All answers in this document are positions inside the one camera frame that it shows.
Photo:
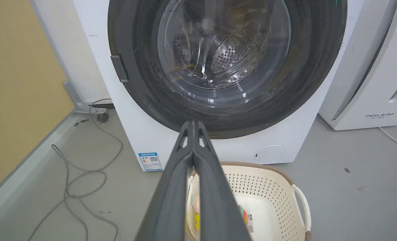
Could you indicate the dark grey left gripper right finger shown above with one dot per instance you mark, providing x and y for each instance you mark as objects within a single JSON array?
[{"x": 218, "y": 201}]

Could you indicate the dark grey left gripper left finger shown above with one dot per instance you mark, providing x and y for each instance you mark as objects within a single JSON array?
[{"x": 171, "y": 197}]

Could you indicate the white front-load washing machine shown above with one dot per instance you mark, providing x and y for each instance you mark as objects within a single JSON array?
[{"x": 145, "y": 127}]

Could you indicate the round dark washing machine door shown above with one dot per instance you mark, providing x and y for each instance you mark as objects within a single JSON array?
[{"x": 141, "y": 67}]

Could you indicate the blue energy label sticker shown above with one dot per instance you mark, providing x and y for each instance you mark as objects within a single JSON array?
[{"x": 150, "y": 161}]

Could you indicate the cream perforated laundry basket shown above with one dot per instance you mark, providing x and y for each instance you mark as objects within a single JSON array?
[{"x": 268, "y": 190}]

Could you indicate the black power plug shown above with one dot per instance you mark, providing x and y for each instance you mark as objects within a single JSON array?
[{"x": 102, "y": 117}]

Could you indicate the white Feelbird appliance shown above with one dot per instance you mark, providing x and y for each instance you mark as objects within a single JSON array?
[{"x": 369, "y": 93}]

